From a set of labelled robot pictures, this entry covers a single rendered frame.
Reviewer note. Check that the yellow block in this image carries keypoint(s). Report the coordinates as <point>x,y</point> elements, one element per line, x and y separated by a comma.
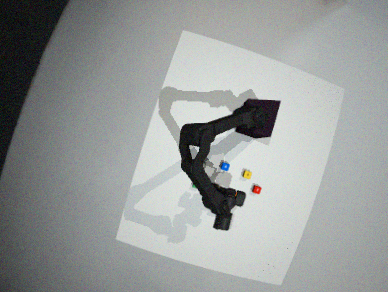
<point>247,174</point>

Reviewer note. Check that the blue block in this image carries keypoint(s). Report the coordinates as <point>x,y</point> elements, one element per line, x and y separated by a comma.
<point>225,166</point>

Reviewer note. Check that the red block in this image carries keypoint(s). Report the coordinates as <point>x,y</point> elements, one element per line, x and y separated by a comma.
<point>256,189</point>

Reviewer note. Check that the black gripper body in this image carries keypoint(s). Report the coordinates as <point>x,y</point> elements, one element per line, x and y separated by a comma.
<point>239,197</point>

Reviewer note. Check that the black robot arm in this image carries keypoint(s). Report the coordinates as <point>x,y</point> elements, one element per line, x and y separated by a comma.
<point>202,135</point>

